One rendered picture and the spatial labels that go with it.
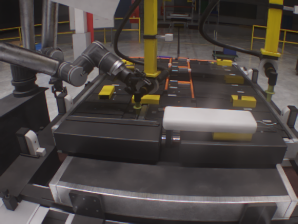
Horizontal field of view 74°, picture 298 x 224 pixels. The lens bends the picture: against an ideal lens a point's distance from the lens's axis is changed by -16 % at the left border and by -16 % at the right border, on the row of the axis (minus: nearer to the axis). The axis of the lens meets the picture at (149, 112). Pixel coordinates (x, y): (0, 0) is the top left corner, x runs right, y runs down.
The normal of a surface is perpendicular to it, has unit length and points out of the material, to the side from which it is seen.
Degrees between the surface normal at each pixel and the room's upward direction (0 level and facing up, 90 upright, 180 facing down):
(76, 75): 90
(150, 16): 90
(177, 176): 0
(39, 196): 0
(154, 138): 0
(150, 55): 90
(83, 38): 90
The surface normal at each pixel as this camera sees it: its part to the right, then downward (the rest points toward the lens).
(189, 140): 0.00, -0.90
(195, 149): -0.12, 0.44
